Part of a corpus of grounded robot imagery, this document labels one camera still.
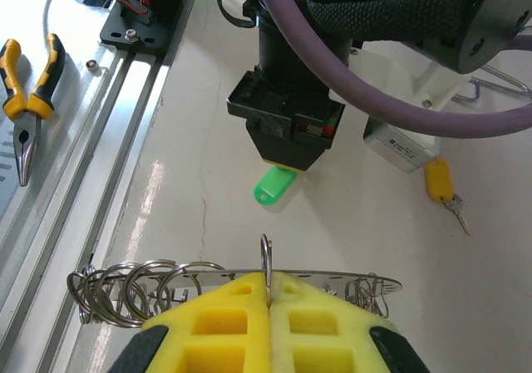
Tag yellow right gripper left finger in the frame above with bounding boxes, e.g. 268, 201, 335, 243
106, 271, 271, 373

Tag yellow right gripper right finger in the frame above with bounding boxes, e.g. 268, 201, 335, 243
269, 272, 432, 373

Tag metal key holder with rings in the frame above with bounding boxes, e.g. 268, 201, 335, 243
66, 233, 404, 329

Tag key with yellow tag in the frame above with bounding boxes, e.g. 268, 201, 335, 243
423, 156, 474, 237

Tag yellow and black pliers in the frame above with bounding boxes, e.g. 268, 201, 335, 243
0, 32, 67, 188

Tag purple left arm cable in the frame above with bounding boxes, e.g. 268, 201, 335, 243
250, 0, 532, 140

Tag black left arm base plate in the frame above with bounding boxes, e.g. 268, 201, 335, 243
99, 0, 186, 54

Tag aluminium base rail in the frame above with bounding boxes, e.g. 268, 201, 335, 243
0, 0, 207, 373

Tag metal wire tongs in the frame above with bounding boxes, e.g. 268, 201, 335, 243
455, 63, 532, 104

